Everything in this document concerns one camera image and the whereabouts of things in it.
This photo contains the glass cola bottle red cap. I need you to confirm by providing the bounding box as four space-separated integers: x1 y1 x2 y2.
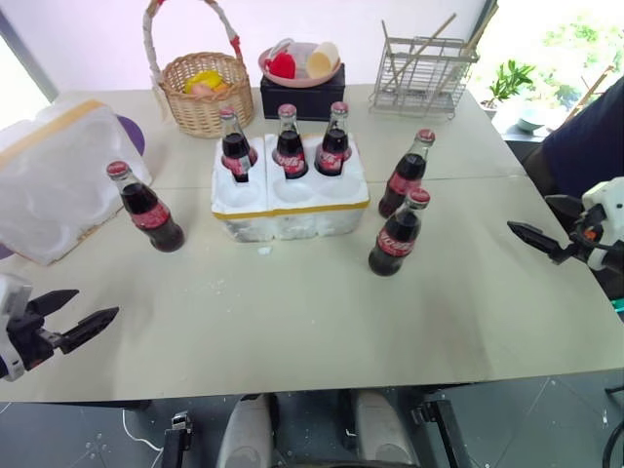
367 188 432 278
313 100 354 178
376 128 437 219
216 106 259 184
105 161 187 254
272 103 310 180

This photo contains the black rectangular box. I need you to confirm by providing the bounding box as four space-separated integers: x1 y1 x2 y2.
258 62 347 123

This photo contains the cream toy bread roll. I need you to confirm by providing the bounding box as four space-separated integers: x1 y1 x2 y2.
306 41 340 78

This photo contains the green potted plant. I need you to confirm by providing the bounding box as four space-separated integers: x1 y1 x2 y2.
479 58 536 114

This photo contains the white foam bottle tray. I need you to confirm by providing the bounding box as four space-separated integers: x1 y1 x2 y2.
210 132 371 243

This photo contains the white foam lid yellow tape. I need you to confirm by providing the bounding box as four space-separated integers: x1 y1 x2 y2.
0 98 153 267

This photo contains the black floor cable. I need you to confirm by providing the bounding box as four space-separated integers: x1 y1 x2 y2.
601 417 624 468

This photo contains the yellow toy fruit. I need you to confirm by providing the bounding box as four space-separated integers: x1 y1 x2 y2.
184 69 231 95

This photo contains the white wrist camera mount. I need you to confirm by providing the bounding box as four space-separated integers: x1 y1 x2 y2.
581 176 624 272
0 271 34 382

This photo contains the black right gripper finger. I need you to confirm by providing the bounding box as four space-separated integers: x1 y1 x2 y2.
544 193 585 216
506 219 572 266

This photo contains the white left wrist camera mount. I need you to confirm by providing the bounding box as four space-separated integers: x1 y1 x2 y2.
0 271 34 382

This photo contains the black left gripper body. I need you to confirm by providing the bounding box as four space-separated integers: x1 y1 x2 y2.
6 300 62 371

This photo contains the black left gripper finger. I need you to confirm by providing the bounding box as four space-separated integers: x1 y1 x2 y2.
53 306 121 355
27 289 81 320

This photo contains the person in dark blue clothes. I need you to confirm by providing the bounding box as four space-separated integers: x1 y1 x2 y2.
523 76 624 202

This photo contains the black table leg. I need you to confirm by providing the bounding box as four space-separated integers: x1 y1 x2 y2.
410 388 470 468
160 410 195 468

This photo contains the wooden chopstick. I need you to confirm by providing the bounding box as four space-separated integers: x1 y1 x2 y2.
440 3 499 90
388 12 458 83

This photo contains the grey window frame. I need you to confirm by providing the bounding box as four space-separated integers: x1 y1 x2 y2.
0 8 60 100

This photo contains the white floor cable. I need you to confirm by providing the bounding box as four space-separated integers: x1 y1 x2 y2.
120 408 163 450

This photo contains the grey rounded shape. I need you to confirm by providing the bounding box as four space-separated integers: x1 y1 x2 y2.
352 389 421 468
215 393 275 468

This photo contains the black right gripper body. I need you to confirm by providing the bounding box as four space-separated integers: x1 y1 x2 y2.
566 206 611 262

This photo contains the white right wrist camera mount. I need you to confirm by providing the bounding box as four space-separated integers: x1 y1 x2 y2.
581 176 624 272

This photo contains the pink plastic bowl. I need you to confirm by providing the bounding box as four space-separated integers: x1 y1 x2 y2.
257 41 343 90

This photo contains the metal wire rack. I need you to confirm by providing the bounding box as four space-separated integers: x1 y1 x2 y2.
368 19 481 120

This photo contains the red toy fruit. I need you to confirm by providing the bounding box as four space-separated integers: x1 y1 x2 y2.
268 52 299 80

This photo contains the wicker basket with handle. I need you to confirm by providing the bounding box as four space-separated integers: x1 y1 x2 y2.
141 0 256 140

